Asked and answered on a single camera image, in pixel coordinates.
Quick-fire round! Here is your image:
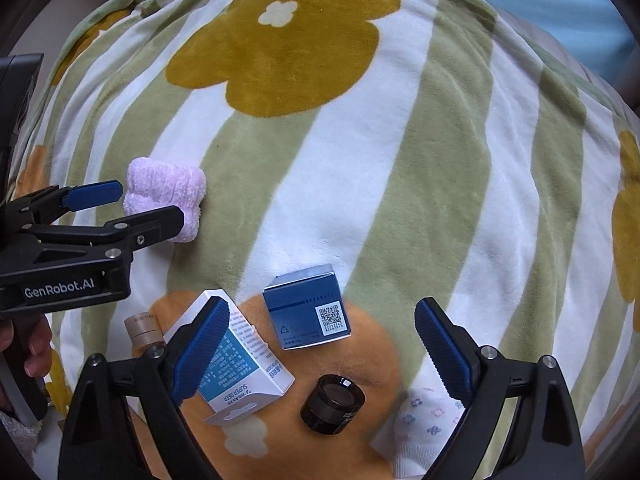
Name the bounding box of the person's left hand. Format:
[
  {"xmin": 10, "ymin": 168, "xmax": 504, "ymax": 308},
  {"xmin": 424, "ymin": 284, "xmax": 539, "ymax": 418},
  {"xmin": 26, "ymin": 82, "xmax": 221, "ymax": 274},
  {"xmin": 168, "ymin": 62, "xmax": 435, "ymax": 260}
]
[{"xmin": 0, "ymin": 312, "xmax": 53, "ymax": 413}]

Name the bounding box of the black round jar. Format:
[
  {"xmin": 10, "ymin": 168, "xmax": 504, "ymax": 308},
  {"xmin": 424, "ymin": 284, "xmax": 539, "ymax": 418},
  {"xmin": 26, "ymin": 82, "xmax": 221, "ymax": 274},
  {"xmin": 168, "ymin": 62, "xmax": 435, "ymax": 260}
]
[{"xmin": 300, "ymin": 374, "xmax": 367, "ymax": 436}]

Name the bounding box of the flower striped blanket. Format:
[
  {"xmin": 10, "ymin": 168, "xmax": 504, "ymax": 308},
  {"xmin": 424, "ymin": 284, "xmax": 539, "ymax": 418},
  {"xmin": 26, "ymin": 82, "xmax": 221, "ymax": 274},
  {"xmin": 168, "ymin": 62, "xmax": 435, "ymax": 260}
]
[{"xmin": 10, "ymin": 0, "xmax": 640, "ymax": 480}]

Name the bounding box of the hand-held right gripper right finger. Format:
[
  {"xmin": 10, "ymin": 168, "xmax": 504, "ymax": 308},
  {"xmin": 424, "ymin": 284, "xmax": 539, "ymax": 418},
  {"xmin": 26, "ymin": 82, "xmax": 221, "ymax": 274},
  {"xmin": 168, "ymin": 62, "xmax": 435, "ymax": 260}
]
[{"xmin": 414, "ymin": 297, "xmax": 586, "ymax": 480}]

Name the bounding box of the beige cylindrical bottle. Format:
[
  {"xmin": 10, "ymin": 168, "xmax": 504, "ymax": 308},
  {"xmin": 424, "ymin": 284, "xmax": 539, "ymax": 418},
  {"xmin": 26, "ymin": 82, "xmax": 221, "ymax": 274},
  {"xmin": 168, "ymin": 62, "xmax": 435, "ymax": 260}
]
[{"xmin": 124, "ymin": 312, "xmax": 167, "ymax": 353}]

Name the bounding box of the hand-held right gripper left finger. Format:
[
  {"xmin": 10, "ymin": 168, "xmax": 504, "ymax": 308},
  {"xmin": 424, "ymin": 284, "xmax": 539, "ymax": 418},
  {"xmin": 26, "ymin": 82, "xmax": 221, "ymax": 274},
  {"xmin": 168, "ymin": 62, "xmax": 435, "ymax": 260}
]
[{"xmin": 59, "ymin": 296, "xmax": 232, "ymax": 480}]

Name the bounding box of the dark blue square box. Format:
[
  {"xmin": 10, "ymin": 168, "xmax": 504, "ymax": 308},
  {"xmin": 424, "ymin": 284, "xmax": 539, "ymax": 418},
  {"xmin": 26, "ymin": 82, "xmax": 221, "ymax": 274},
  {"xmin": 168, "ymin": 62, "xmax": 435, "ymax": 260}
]
[{"xmin": 263, "ymin": 263, "xmax": 353, "ymax": 351}]

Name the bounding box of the pink fluffy cloth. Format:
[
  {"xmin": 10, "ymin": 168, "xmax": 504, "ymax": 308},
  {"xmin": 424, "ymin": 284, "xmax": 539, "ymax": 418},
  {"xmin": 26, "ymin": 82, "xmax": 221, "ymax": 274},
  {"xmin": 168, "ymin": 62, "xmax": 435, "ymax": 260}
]
[{"xmin": 123, "ymin": 157, "xmax": 208, "ymax": 245}]

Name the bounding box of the white floral patterned sock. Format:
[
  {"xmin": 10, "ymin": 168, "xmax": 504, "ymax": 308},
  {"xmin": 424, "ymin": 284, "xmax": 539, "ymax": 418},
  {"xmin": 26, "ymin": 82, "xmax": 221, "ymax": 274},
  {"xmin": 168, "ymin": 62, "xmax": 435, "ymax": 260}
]
[{"xmin": 389, "ymin": 385, "xmax": 466, "ymax": 476}]

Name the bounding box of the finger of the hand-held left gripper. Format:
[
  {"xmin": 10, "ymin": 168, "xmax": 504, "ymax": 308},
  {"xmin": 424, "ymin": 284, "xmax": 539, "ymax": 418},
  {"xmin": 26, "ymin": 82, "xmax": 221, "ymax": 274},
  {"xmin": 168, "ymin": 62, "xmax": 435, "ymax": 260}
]
[
  {"xmin": 0, "ymin": 180, "xmax": 124, "ymax": 226},
  {"xmin": 20, "ymin": 205, "xmax": 186, "ymax": 266}
]

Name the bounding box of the white and blue box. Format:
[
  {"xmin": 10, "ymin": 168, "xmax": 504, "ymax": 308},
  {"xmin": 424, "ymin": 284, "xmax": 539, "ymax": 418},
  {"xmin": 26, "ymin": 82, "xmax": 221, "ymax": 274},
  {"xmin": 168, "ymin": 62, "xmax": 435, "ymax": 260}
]
[{"xmin": 165, "ymin": 289, "xmax": 296, "ymax": 427}]

